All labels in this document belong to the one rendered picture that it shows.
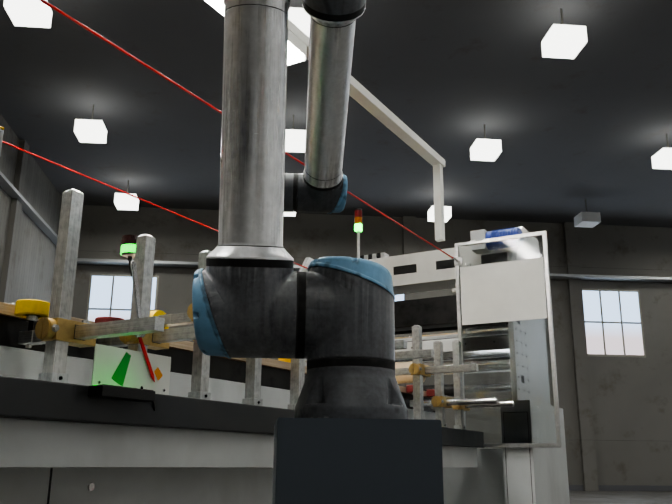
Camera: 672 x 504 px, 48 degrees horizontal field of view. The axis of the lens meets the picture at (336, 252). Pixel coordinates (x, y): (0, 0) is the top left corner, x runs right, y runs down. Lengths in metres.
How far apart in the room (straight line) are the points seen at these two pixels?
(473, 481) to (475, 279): 1.10
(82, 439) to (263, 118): 0.93
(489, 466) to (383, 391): 3.09
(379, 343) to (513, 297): 2.96
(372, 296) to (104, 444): 0.89
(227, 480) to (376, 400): 1.44
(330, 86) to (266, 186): 0.32
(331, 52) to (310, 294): 0.48
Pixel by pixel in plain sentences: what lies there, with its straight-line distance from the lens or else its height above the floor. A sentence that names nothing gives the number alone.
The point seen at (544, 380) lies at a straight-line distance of 4.07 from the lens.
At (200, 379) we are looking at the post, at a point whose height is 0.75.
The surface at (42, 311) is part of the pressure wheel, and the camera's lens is 1.94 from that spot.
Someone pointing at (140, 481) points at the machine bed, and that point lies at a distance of 2.30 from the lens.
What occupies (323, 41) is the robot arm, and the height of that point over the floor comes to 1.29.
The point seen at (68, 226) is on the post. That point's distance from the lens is 1.86.
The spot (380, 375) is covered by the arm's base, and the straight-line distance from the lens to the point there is 1.24.
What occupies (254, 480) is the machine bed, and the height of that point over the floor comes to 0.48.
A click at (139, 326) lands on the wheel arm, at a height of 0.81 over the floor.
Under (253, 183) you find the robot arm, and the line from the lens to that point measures 1.26.
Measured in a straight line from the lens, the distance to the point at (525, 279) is 4.17.
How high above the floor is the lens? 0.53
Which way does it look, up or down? 16 degrees up
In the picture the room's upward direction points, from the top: straight up
